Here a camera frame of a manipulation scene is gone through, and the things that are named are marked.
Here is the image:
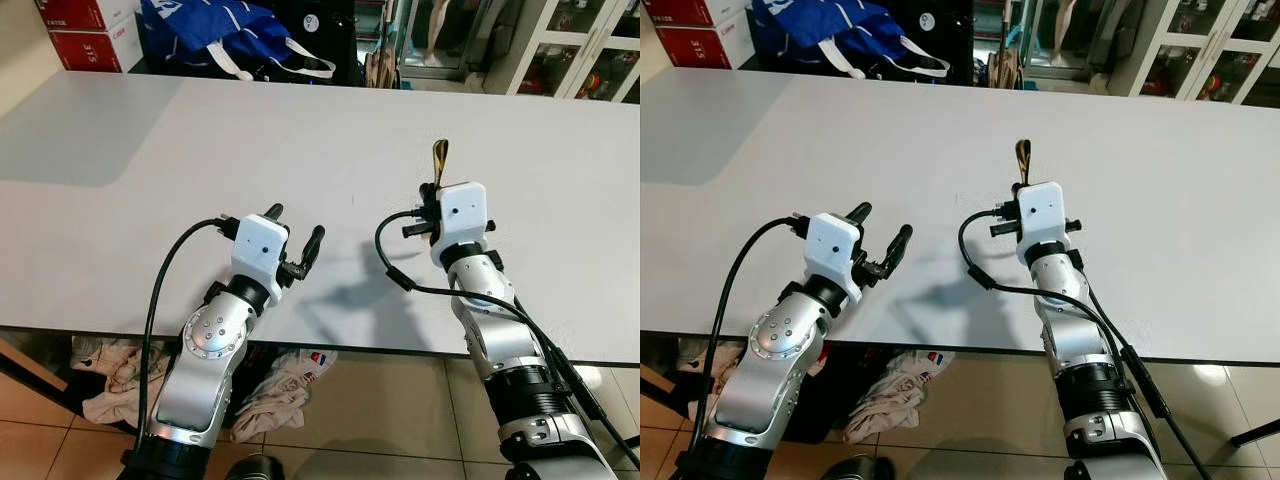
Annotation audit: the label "white printed crumpled cloth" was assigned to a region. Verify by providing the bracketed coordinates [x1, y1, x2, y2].
[845, 348, 956, 443]
[232, 348, 339, 441]

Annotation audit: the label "black bag with round logo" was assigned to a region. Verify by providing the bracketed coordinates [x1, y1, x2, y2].
[275, 0, 359, 86]
[890, 0, 976, 86]

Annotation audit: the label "red cardboard box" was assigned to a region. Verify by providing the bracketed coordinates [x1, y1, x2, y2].
[48, 25, 144, 73]
[645, 0, 741, 26]
[35, 0, 141, 31]
[655, 20, 756, 69]

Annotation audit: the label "beige fabric bag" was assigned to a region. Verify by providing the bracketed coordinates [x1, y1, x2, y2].
[365, 45, 398, 91]
[985, 45, 1021, 91]

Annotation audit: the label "beige crumpled cloth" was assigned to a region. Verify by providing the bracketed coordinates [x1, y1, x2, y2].
[72, 338, 151, 426]
[680, 338, 726, 401]

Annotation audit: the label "black table leg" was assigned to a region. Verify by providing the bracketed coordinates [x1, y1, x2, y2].
[1230, 420, 1280, 446]

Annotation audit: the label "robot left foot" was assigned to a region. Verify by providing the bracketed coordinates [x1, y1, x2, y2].
[225, 453, 286, 480]
[820, 455, 896, 480]

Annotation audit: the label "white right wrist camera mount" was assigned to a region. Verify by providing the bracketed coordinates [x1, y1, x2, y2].
[432, 182, 493, 269]
[1015, 182, 1066, 266]

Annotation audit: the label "blue bag with white straps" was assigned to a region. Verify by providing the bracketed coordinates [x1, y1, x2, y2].
[140, 0, 336, 81]
[750, 0, 951, 79]

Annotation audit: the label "white glass door cabinet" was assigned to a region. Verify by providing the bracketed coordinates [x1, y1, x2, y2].
[490, 0, 641, 103]
[1105, 0, 1280, 106]

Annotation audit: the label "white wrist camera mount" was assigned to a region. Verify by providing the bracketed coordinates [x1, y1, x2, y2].
[432, 182, 493, 269]
[1015, 182, 1066, 266]
[230, 213, 293, 301]
[805, 212, 866, 303]

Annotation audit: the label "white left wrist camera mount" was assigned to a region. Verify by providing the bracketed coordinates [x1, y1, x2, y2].
[230, 213, 293, 301]
[805, 212, 866, 303]

